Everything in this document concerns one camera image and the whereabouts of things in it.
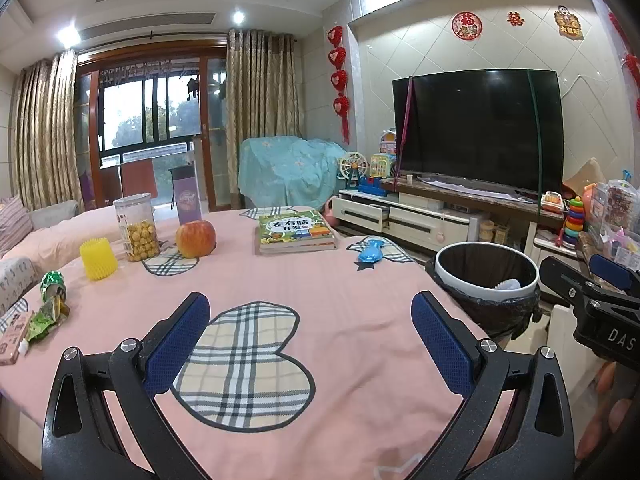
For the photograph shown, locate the teal dust cover cloth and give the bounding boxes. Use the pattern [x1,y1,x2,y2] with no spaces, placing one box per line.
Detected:
[237,134,349,212]

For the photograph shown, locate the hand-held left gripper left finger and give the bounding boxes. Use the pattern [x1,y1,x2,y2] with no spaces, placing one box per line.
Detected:
[41,291,211,480]

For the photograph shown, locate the red apple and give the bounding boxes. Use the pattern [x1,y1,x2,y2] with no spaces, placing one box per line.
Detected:
[175,219,217,259]

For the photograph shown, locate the round red wall decal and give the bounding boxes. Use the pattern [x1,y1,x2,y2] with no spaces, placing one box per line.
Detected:
[451,11,482,40]

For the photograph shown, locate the purple bottle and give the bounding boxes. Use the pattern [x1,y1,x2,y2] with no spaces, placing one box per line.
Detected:
[168,165,203,226]

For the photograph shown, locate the striped pillow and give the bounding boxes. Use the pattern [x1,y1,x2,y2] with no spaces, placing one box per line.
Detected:
[0,195,34,257]

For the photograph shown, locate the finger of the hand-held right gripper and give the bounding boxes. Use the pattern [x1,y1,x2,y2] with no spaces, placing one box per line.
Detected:
[539,256,601,311]
[589,255,633,293]

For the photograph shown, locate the blue fish toy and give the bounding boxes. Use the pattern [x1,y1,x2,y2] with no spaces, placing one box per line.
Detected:
[355,238,386,271]

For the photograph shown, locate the yellow toy cube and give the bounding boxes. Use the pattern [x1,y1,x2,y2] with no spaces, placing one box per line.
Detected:
[369,153,397,179]

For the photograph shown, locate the ferris wheel toy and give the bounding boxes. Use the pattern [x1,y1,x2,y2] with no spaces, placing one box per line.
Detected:
[338,152,370,192]

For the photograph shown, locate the green foil wrapper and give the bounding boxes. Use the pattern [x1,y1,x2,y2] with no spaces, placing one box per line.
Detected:
[19,299,72,347]

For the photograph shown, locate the clear jar of yellow snacks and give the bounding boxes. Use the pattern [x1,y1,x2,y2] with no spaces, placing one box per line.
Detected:
[113,193,161,263]

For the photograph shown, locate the beige curtain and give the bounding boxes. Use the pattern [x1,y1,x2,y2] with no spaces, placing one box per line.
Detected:
[9,49,84,213]
[225,28,306,212]

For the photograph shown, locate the pink carton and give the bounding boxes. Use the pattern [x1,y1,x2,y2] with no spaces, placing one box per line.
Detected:
[0,309,34,367]

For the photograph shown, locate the red hanging heart ornaments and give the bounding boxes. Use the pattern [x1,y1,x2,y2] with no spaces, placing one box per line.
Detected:
[327,25,351,144]

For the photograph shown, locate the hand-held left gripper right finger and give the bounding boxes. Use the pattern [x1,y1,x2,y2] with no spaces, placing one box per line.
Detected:
[411,290,576,480]

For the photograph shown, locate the green can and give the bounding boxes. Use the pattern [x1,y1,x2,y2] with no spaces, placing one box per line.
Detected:
[39,270,69,306]

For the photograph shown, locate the light covered sofa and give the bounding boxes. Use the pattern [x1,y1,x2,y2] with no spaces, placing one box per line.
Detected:
[0,195,82,311]

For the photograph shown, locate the black television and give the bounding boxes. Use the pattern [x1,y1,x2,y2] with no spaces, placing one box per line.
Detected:
[391,68,565,197]

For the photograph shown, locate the wooden balcony door frame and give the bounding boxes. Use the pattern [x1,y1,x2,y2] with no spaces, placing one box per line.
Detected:
[75,42,231,211]

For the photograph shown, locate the beige picture book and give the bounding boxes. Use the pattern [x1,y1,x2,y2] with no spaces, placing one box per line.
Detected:
[259,238,339,257]

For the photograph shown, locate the gold and red wall decal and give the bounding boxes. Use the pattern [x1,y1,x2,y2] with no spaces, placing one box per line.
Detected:
[553,5,585,40]

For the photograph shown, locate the person's right hand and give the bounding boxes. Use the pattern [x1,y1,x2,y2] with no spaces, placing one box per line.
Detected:
[575,361,634,461]

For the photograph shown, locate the ring stacker toy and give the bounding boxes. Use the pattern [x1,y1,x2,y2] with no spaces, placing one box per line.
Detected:
[556,195,587,249]

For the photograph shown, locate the clear storage boxes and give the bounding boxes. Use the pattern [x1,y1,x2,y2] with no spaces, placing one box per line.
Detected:
[581,179,640,267]

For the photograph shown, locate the red tassel wall ornament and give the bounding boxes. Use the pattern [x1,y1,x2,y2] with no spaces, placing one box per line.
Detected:
[607,11,640,117]

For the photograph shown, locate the white TV cabinet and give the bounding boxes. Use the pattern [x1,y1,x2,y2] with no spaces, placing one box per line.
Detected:
[332,179,568,263]

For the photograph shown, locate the green children's book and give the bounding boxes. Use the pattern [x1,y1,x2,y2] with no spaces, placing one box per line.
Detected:
[257,209,337,247]

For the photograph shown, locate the yellow spiky cup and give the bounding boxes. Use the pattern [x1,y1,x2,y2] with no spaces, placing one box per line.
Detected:
[79,237,119,281]

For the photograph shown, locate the white bin with black bag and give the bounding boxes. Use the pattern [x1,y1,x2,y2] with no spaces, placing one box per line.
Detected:
[424,241,542,339]

